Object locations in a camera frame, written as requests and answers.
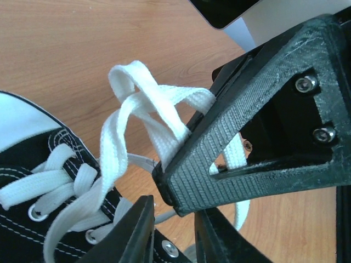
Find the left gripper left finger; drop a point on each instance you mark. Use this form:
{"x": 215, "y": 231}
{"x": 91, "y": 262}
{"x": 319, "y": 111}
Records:
{"x": 131, "y": 240}

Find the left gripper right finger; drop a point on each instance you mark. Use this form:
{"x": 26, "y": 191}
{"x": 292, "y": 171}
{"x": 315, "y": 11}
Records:
{"x": 218, "y": 241}

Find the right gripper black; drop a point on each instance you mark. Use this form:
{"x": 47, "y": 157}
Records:
{"x": 280, "y": 123}

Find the white shoelace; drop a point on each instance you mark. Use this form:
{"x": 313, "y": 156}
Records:
{"x": 92, "y": 216}

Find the black white canvas sneaker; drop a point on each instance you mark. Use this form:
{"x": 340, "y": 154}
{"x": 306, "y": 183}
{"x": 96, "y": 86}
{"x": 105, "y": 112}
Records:
{"x": 44, "y": 168}

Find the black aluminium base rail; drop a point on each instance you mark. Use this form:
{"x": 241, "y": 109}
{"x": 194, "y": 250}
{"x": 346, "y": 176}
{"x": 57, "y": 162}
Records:
{"x": 343, "y": 224}

